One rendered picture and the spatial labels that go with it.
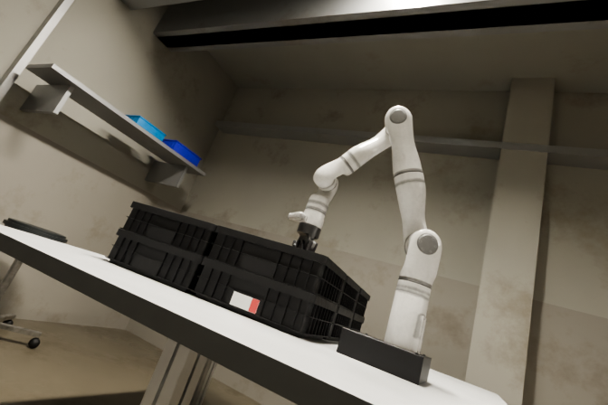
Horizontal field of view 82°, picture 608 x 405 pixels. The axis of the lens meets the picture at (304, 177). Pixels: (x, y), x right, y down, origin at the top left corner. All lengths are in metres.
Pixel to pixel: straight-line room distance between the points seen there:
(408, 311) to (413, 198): 0.33
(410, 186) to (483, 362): 1.74
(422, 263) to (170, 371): 0.68
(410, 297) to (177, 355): 0.60
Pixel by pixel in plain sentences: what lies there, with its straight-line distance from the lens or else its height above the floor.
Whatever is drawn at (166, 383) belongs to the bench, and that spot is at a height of 0.58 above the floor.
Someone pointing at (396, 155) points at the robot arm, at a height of 1.30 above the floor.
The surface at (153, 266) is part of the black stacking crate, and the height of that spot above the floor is 0.74.
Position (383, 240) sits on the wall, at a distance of 3.03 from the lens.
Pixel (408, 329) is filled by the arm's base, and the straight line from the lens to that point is 1.04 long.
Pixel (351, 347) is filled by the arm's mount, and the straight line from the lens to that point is 1.03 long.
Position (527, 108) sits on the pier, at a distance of 3.31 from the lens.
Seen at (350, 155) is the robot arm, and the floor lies 1.28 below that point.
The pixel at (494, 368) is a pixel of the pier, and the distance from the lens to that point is 2.68.
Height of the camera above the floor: 0.78
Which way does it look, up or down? 19 degrees up
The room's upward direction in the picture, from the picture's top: 20 degrees clockwise
